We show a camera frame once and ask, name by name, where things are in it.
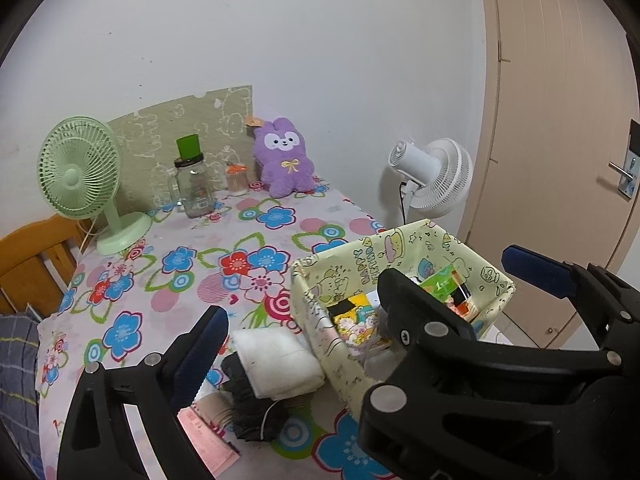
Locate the white floor fan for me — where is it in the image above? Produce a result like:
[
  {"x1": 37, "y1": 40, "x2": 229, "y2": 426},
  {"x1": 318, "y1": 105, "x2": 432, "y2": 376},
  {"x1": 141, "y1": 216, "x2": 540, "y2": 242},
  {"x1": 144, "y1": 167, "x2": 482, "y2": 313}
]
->
[{"x1": 388, "y1": 138, "x2": 474, "y2": 222}]

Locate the beige door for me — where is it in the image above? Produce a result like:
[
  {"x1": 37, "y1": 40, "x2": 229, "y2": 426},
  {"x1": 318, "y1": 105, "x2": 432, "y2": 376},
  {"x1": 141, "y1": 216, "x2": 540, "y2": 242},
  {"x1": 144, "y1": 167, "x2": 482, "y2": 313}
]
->
[{"x1": 456, "y1": 0, "x2": 640, "y2": 350}]

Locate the glass mason jar mug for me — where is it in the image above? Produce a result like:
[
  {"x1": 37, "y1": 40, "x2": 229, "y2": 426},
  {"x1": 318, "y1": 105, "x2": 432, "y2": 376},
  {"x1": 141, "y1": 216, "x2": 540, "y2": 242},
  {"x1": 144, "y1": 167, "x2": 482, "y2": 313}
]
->
[{"x1": 168, "y1": 154, "x2": 215, "y2": 218}]

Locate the cotton swab jar orange lid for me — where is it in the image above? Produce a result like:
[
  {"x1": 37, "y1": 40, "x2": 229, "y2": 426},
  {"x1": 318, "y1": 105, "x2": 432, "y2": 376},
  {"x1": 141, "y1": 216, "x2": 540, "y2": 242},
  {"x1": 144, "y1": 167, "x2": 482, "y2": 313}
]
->
[{"x1": 226, "y1": 162, "x2": 248, "y2": 196}]

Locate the green patterned wall board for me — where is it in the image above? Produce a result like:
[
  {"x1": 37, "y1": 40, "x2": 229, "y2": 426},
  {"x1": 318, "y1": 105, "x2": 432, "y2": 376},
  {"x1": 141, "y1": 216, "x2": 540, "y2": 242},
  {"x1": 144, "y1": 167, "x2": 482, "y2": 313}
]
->
[{"x1": 108, "y1": 86, "x2": 256, "y2": 214}]

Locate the green desk fan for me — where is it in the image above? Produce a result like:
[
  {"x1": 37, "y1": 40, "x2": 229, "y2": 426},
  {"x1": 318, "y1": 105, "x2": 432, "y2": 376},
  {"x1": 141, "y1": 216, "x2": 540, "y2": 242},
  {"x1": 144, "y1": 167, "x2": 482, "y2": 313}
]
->
[{"x1": 37, "y1": 116, "x2": 152, "y2": 256}]

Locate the wooden bed headboard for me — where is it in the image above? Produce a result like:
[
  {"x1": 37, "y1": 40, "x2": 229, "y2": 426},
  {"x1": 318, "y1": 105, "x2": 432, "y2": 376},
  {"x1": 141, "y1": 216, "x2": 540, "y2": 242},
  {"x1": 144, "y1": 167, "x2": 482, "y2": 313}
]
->
[{"x1": 1, "y1": 216, "x2": 91, "y2": 316}]

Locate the pink paper packet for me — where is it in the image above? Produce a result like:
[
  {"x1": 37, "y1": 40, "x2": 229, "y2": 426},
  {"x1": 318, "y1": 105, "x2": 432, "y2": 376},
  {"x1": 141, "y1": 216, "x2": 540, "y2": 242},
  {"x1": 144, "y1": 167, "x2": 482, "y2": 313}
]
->
[{"x1": 178, "y1": 408, "x2": 240, "y2": 477}]

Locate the green tissue pack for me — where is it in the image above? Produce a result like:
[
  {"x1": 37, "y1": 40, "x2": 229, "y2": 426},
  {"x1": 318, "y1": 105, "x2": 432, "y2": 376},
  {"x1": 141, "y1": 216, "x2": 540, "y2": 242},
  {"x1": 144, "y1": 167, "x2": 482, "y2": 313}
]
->
[{"x1": 420, "y1": 264, "x2": 471, "y2": 306}]

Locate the green cup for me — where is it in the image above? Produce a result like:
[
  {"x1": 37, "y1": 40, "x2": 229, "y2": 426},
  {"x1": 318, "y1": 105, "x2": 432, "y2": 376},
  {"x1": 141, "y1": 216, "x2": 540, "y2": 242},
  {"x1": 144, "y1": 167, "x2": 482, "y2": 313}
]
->
[{"x1": 176, "y1": 133, "x2": 202, "y2": 160}]

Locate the grey plaid pillow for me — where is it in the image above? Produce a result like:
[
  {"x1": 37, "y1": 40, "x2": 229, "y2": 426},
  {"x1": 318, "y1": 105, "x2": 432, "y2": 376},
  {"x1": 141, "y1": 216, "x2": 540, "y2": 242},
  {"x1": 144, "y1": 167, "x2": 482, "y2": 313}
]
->
[{"x1": 0, "y1": 314, "x2": 43, "y2": 477}]

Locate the purple plush bunny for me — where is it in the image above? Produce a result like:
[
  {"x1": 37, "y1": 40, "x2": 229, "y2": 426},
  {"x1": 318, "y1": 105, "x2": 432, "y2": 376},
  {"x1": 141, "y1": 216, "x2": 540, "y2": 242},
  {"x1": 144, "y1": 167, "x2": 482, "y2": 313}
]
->
[{"x1": 253, "y1": 117, "x2": 316, "y2": 198}]

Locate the white folded towel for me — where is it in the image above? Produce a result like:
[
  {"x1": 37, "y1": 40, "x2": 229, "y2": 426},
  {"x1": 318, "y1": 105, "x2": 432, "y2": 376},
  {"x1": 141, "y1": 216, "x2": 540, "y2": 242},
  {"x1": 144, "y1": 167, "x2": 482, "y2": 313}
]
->
[{"x1": 231, "y1": 327, "x2": 326, "y2": 401}]

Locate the white and beige cloth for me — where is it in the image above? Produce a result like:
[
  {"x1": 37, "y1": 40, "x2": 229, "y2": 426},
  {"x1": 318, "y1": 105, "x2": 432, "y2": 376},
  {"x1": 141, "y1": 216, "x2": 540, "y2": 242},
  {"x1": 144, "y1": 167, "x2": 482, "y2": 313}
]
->
[{"x1": 192, "y1": 391, "x2": 232, "y2": 429}]

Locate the floral tablecloth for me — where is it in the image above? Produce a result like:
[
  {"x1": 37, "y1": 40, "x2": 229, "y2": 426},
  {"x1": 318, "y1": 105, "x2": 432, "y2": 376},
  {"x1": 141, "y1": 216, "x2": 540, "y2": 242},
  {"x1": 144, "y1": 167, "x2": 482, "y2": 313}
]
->
[{"x1": 36, "y1": 177, "x2": 394, "y2": 479}]

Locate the metal door handle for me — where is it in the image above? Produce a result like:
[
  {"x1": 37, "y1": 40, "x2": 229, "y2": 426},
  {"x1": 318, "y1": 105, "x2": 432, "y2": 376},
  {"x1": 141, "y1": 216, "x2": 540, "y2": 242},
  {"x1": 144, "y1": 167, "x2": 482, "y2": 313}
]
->
[{"x1": 608, "y1": 119, "x2": 640, "y2": 200}]

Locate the yellow cartoon fabric bin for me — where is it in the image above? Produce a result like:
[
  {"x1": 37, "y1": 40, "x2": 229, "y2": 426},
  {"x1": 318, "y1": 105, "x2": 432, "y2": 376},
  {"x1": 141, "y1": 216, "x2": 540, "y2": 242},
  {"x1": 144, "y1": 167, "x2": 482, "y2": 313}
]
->
[{"x1": 291, "y1": 220, "x2": 515, "y2": 417}]

